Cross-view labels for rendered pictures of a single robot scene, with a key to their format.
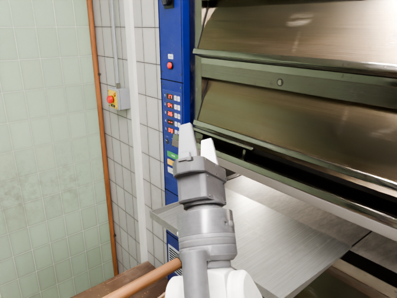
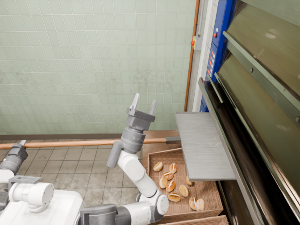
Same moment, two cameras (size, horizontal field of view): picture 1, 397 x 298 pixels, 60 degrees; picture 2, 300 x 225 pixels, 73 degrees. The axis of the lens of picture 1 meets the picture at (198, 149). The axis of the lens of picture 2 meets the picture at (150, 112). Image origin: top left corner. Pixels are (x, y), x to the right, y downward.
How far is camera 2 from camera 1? 0.50 m
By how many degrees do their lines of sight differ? 39
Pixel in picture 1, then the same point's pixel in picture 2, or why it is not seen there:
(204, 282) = (114, 154)
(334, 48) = (275, 63)
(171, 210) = (186, 114)
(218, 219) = (131, 135)
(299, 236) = not seen: hidden behind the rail
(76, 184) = (172, 81)
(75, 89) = (181, 31)
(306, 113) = (258, 94)
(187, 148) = (134, 104)
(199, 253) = (117, 144)
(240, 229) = (209, 139)
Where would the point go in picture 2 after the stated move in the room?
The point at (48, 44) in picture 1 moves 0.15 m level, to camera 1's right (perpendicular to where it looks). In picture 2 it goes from (172, 5) to (186, 7)
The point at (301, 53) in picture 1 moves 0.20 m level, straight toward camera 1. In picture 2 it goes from (261, 58) to (229, 71)
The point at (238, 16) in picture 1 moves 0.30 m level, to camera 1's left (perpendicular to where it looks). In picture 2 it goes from (250, 16) to (195, 9)
